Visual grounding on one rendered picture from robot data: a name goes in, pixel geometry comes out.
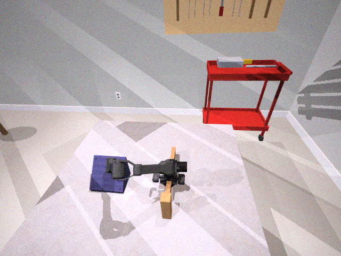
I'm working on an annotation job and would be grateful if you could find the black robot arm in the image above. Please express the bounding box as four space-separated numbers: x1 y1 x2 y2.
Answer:
105 157 187 180

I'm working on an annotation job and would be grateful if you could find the brown wooden post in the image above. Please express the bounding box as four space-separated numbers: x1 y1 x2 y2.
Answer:
160 192 172 219

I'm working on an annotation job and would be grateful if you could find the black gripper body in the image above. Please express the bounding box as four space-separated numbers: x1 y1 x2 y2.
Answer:
152 173 185 185

